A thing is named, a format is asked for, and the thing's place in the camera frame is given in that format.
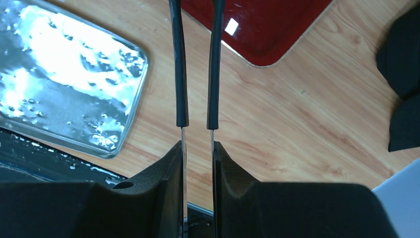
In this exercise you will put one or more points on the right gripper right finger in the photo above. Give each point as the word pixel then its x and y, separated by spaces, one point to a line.
pixel 245 207

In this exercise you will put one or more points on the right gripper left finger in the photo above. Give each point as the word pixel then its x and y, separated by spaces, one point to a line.
pixel 147 205

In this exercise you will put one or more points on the metal tongs black tips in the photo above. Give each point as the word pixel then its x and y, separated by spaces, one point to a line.
pixel 197 56

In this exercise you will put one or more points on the red chocolate tray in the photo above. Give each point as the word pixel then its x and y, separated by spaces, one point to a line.
pixel 260 31

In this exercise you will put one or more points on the silver tin lid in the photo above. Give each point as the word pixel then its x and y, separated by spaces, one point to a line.
pixel 66 80

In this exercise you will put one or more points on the black cloth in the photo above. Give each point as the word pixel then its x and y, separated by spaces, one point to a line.
pixel 398 60

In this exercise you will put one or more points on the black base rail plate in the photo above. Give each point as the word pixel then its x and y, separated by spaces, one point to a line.
pixel 26 160

